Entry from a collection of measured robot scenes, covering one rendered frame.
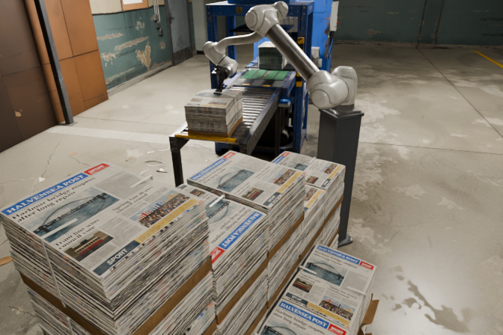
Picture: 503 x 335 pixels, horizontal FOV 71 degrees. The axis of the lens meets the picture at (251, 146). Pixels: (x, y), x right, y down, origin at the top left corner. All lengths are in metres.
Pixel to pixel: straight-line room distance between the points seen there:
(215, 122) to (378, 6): 8.92
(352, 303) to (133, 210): 1.00
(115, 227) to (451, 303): 2.14
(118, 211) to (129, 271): 0.16
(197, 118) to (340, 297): 1.37
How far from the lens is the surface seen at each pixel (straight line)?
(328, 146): 2.29
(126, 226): 0.78
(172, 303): 0.88
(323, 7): 5.64
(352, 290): 1.59
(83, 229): 0.81
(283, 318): 1.46
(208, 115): 2.27
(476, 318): 2.55
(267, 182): 1.31
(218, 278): 1.03
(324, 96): 1.94
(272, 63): 4.21
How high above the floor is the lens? 1.74
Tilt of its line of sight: 25 degrees down
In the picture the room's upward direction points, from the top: 1 degrees counter-clockwise
